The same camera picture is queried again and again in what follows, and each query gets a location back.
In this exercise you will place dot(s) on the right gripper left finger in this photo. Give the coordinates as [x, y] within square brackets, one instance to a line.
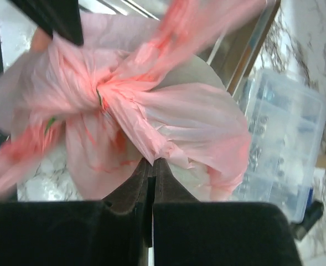
[104, 232]

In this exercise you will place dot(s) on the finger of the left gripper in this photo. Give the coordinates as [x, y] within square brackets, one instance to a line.
[55, 16]

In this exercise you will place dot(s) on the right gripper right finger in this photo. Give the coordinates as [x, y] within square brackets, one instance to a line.
[189, 232]

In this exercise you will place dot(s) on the pink plastic grocery bag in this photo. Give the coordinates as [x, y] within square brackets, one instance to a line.
[136, 89]

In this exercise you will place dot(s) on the black pipe tee fitting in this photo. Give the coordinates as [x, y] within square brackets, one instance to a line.
[311, 216]

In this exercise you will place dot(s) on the clear plastic screw box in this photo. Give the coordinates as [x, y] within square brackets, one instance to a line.
[286, 120]

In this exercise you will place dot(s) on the metal baking tray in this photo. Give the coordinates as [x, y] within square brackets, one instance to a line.
[231, 57]

